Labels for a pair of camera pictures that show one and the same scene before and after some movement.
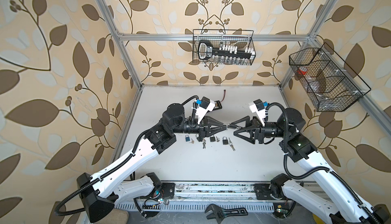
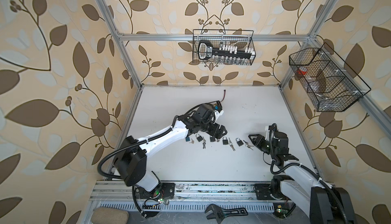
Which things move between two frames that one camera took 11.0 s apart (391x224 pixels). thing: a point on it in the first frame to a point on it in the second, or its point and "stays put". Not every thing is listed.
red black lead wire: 224,92 stays put
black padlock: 225,141 stays put
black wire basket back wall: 220,47 stays put
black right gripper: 258,134 to 257,140
